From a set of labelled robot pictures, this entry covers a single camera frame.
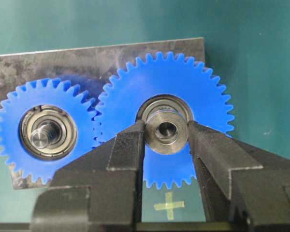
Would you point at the grey metal base plate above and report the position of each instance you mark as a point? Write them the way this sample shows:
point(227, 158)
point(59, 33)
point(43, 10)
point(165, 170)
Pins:
point(90, 66)

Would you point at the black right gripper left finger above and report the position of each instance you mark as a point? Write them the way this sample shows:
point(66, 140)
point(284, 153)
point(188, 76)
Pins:
point(101, 191)

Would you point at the small gear steel shaft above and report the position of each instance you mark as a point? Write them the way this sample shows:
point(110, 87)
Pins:
point(46, 134)

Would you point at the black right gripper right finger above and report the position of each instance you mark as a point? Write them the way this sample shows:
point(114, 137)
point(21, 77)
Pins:
point(239, 182)

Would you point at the green tape cross marker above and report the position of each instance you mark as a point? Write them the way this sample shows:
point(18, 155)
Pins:
point(169, 205)

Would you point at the small blue plastic gear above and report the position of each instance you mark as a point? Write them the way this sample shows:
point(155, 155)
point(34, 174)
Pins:
point(35, 102)

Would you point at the large blue plastic gear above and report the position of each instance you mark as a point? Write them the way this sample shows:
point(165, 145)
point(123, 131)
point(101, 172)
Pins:
point(162, 75)

